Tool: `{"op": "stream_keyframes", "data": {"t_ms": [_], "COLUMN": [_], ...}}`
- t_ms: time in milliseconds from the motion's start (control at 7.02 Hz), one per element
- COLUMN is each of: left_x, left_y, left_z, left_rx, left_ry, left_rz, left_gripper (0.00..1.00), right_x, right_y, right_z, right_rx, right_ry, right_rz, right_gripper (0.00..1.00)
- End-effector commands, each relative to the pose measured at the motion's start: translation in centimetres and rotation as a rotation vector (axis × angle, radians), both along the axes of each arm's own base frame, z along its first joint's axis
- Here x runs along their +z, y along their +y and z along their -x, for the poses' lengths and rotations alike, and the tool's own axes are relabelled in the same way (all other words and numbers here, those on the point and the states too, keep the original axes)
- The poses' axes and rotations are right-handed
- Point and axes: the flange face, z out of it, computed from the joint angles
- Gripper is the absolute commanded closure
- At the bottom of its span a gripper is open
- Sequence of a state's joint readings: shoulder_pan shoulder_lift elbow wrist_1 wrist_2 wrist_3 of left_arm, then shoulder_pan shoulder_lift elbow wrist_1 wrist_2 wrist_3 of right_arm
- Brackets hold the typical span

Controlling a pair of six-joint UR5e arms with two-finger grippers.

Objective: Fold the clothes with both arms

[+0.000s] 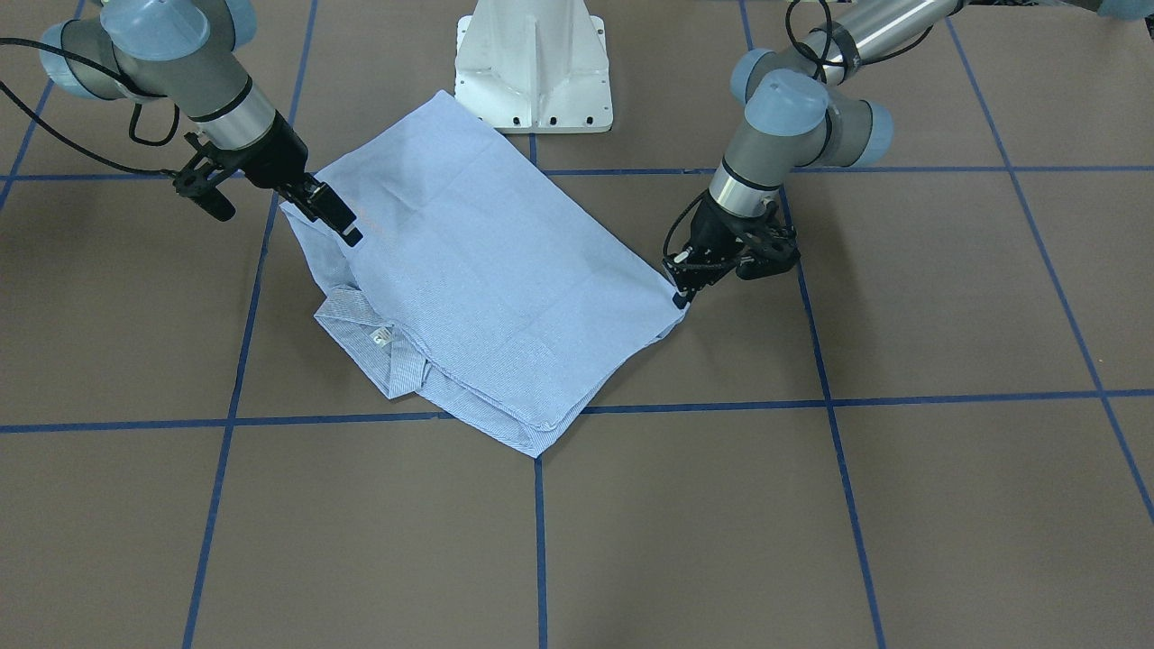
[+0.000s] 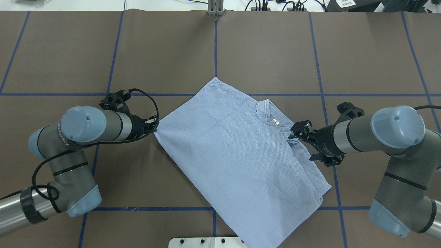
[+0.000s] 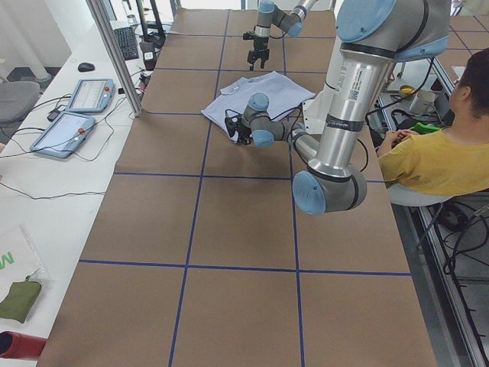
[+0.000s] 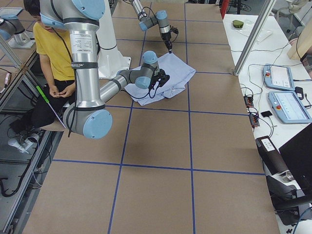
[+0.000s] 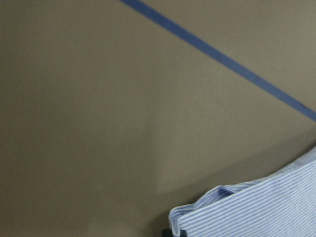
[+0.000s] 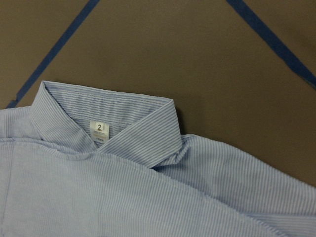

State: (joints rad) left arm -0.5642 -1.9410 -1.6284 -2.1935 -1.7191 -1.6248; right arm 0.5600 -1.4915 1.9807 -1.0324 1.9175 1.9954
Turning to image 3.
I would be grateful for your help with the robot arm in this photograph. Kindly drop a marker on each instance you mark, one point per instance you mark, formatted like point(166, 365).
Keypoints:
point(374, 35)
point(269, 14)

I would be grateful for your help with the white cup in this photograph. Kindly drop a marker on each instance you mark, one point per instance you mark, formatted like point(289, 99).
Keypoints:
point(422, 102)

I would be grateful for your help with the clear plastic bag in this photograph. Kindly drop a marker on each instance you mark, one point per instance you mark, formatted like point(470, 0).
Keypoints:
point(21, 261)

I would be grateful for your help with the teach pendant tablet near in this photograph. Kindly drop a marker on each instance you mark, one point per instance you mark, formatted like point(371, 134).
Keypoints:
point(64, 135)

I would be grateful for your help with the grey office chair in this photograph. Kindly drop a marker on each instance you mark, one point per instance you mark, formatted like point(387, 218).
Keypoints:
point(17, 100)

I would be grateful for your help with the green folded cloth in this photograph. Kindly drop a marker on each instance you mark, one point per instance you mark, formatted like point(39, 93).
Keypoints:
point(19, 300)

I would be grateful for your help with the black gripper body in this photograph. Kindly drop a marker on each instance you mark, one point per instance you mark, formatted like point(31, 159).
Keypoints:
point(260, 43)
point(242, 132)

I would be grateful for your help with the red cylindrical bottle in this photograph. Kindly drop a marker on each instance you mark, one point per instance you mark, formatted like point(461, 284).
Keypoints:
point(21, 346)

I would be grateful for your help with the blue striped button-up shirt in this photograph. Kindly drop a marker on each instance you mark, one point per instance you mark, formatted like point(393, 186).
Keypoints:
point(261, 102)

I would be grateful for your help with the teach pendant tablet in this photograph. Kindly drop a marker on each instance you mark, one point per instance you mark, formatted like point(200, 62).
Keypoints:
point(91, 95)
point(64, 135)

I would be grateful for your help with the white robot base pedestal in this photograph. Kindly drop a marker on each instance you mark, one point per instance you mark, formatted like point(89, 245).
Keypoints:
point(316, 110)

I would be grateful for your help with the grey aluminium frame post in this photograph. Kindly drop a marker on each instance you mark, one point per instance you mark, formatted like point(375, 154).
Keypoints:
point(101, 19)

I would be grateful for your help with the black keyboard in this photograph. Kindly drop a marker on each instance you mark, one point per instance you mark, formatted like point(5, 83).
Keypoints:
point(126, 40)

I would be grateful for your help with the teach pendant tablet far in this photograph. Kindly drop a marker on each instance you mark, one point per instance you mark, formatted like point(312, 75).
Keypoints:
point(91, 95)

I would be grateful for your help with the person in yellow shirt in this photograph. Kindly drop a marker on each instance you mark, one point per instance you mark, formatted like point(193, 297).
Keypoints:
point(452, 161)

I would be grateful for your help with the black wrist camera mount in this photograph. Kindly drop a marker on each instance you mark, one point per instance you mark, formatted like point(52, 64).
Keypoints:
point(232, 124)
point(248, 36)

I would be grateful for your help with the black computer mouse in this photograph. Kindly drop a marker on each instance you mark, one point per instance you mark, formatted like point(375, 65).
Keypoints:
point(86, 67)

